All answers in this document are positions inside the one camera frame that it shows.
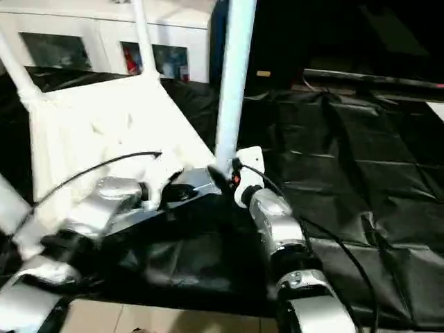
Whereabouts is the white plastic table leg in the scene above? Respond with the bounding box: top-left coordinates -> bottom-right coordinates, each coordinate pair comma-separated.
213,0 -> 258,178
0,173 -> 46,259
130,0 -> 162,82
0,28 -> 44,106

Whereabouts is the white plastic table top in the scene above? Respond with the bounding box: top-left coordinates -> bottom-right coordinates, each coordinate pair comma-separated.
0,72 -> 224,259

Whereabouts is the silver metal rail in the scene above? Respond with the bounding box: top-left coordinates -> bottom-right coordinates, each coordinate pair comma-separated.
304,68 -> 444,88

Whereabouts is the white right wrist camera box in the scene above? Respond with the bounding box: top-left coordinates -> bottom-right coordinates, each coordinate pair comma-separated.
232,146 -> 266,208

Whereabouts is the white cabinet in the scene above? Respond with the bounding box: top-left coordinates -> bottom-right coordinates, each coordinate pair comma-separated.
0,0 -> 213,83

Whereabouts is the red bottle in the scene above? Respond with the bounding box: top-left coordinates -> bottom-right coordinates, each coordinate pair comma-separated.
125,50 -> 137,76

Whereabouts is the black mat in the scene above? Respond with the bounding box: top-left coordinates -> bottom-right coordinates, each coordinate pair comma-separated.
0,66 -> 444,323

